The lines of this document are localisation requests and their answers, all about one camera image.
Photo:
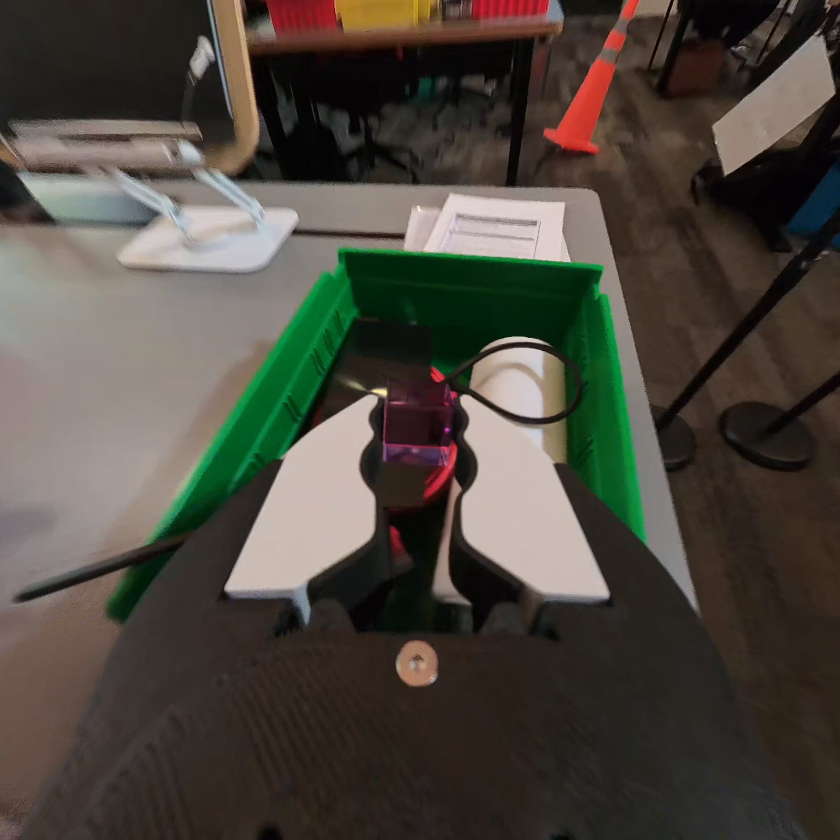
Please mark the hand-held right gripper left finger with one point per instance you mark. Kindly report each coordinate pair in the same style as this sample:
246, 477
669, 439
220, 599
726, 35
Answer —
315, 512

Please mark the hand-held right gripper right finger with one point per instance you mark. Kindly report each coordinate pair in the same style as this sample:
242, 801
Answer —
525, 518

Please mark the purple transparent cube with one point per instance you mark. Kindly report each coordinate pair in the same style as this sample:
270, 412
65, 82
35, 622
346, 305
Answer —
417, 423

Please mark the red item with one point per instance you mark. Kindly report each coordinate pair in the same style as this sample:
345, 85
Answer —
438, 482

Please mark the black stanchion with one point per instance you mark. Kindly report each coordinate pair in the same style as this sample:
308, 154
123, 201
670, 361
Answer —
673, 436
768, 436

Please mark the black rod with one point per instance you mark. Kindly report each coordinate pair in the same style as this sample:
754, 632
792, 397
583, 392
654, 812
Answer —
98, 569

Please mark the green plastic bin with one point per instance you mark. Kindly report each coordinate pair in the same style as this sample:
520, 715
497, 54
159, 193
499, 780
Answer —
459, 295

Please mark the white laptop stand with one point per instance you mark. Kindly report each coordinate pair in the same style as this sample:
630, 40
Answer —
216, 243

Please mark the printed paper sheet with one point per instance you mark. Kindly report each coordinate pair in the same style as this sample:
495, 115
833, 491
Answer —
495, 229

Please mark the silver flat device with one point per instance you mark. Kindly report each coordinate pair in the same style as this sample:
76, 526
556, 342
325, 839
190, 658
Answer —
79, 197

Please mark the silver laptop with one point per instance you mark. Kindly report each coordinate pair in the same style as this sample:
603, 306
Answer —
98, 148

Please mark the orange traffic cone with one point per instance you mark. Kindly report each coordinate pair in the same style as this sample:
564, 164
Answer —
587, 98

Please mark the blue container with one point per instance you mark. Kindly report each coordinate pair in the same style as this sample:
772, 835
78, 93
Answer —
817, 210

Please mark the wooden table black legs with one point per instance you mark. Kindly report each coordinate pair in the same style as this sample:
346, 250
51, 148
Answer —
394, 36

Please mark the white sign board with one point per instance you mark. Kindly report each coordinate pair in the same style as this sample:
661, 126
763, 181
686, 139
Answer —
774, 105

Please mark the red plastic bin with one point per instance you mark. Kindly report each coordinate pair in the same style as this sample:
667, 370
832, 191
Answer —
508, 8
302, 16

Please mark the yellow plastic bin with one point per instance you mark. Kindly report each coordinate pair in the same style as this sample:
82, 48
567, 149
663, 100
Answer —
384, 13

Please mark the black monitor beige frame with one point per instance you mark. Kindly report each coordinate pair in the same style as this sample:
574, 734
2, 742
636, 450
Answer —
98, 59

